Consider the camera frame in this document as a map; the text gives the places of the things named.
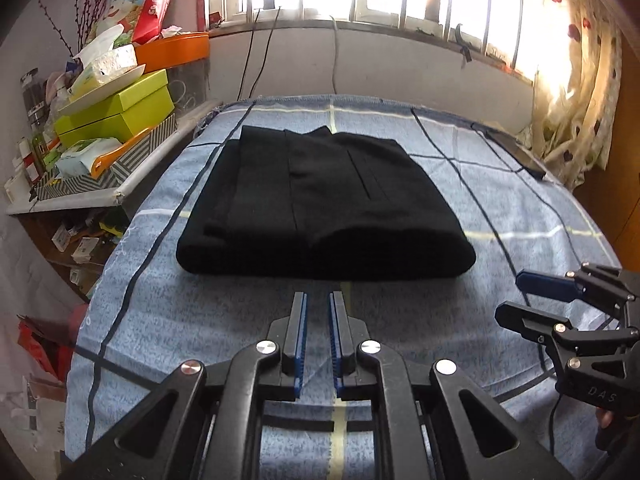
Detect black phone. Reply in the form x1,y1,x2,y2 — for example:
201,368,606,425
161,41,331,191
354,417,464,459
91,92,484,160
485,129,547,181

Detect dried flower branches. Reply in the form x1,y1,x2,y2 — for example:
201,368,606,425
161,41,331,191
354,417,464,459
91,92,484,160
37,0,108,58

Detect white side table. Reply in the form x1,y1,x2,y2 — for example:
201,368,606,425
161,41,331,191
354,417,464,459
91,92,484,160
7,110,221,217

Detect green shoe box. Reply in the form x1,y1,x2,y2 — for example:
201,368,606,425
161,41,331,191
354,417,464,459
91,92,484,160
54,69,176,148

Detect red bag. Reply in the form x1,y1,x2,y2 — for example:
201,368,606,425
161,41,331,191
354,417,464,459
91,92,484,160
17,314,76,386

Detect orange box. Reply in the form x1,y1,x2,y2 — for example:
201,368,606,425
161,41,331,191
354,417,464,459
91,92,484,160
132,31,210,73

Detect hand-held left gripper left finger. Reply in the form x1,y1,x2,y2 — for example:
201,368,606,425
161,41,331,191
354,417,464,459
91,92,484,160
57,291,311,480

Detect white cardboard lid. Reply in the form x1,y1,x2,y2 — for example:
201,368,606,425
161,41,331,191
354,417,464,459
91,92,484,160
57,64,147,116

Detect wet wipes pack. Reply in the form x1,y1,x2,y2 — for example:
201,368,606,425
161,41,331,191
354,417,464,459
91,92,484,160
55,137,123,178

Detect grey striped box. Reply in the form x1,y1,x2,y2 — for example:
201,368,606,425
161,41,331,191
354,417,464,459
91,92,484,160
32,112,178,202

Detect glass jar with dark lid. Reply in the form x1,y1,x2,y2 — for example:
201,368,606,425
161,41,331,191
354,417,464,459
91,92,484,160
20,67,52,128

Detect red package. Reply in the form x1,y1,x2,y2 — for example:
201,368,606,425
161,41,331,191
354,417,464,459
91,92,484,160
131,0,185,45

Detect black pants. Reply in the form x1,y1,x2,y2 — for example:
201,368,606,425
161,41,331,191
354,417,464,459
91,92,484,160
176,125,477,281

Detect blue plaid bed sheet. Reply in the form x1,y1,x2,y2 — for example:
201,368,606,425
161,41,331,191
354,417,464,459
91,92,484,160
62,94,621,480

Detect white tissue pack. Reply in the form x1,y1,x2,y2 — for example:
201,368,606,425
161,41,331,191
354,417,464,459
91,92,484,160
74,24,139,86

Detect orange plastic handle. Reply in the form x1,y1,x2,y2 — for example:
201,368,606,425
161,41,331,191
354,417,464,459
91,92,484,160
91,127,153,178

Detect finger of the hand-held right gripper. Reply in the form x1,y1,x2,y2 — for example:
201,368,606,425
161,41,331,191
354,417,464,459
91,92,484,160
515,262,640,321
495,301,640,413

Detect white wall cable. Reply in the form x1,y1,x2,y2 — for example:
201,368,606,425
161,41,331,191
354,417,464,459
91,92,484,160
327,14,344,95

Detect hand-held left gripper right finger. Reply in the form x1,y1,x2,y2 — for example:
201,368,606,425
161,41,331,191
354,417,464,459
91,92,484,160
327,290,576,480

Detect black wall cable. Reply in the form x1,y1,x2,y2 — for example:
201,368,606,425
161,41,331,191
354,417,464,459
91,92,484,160
250,7,281,98
238,10,261,101

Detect cream patterned curtain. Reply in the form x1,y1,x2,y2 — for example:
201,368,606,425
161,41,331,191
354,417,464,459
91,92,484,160
520,0,626,191

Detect colourful printed box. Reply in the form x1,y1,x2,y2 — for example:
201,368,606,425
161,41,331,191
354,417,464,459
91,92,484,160
90,0,163,41

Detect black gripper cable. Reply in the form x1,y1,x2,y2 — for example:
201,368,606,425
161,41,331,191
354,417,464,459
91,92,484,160
547,392,564,458

